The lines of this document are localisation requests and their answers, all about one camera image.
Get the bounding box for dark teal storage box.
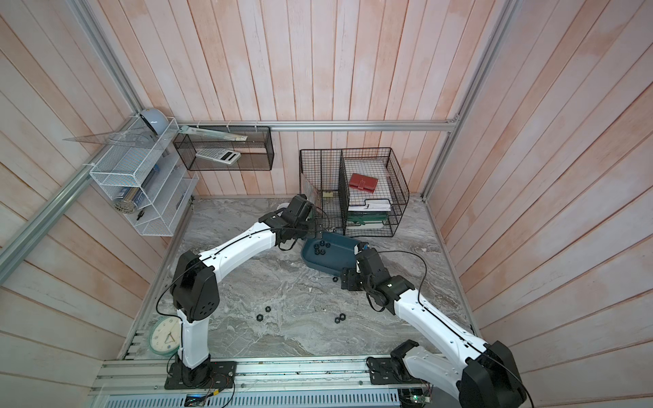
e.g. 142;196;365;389
301;232;368;276

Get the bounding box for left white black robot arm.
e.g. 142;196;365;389
164;194;316;390

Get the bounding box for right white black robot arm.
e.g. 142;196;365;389
353;242;535;407

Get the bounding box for white tray in organizer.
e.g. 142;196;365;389
348;199;392;212

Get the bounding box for red wallet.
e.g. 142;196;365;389
348;173;379;193

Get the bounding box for white calculator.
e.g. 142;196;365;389
196;148;241;166

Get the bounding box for clear plastic ruler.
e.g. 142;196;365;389
179;125;248;142

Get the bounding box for grey computer mouse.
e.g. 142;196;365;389
139;108;169;136

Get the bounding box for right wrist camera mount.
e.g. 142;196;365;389
354;242;369;255

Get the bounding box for black wire desk organizer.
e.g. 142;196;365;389
299;147;410;238

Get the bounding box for black wire wall basket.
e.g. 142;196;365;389
173;125;275;172

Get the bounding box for white wire wall shelf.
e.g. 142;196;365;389
90;117;198;237

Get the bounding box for green round wall clock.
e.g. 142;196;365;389
148;316;181;356

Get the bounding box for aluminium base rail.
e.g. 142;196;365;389
89;348;464;397

